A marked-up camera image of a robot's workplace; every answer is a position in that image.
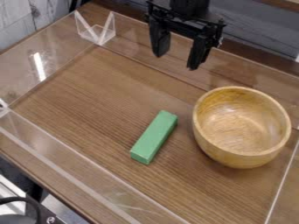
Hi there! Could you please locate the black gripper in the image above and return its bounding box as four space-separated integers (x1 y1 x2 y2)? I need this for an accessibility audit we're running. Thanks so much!
145 0 227 70

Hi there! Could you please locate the green rectangular block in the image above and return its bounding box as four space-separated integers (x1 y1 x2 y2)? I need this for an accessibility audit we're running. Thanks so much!
129 110 177 165

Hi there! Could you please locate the light brown wooden bowl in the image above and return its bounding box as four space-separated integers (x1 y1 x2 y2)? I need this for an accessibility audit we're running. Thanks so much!
191 86 292 169

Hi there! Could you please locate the clear acrylic corner bracket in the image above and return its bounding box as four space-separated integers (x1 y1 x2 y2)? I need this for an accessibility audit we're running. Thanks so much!
73 11 116 46

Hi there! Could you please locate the clear acrylic tray wall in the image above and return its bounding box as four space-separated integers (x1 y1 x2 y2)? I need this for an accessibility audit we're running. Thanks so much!
0 99 191 224

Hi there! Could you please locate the black cable at corner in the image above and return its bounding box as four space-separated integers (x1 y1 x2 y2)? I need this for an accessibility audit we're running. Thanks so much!
0 196 43 224

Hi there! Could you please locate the black metal mount plate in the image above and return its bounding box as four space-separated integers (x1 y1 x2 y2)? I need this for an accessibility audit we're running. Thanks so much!
24 196 67 224

